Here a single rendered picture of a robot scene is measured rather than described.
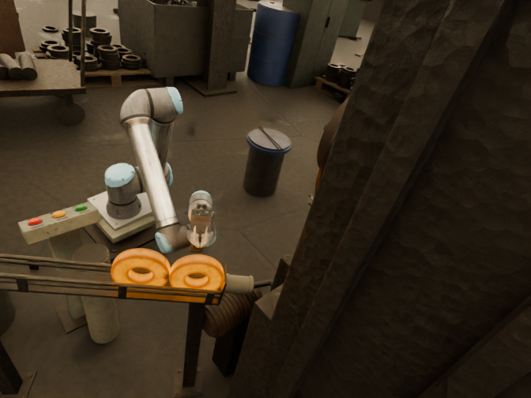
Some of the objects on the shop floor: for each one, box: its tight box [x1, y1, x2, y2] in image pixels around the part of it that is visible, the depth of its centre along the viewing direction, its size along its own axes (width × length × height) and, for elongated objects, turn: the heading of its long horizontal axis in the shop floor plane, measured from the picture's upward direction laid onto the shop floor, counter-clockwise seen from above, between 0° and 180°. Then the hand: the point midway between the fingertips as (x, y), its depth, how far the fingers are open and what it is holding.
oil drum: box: [247, 1, 300, 86], centre depth 438 cm, size 59×59×89 cm
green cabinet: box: [282, 0, 348, 89], centre depth 434 cm, size 48×70×150 cm
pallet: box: [311, 63, 360, 103], centre depth 456 cm, size 120×81×44 cm
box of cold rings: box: [118, 0, 254, 87], centre depth 403 cm, size 123×93×87 cm
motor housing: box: [202, 287, 262, 377], centre depth 133 cm, size 13×22×54 cm, turn 118°
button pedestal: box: [18, 202, 101, 334], centre depth 140 cm, size 16×24×62 cm, turn 118°
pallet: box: [32, 27, 163, 89], centre depth 363 cm, size 120×81×44 cm
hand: (199, 246), depth 108 cm, fingers closed
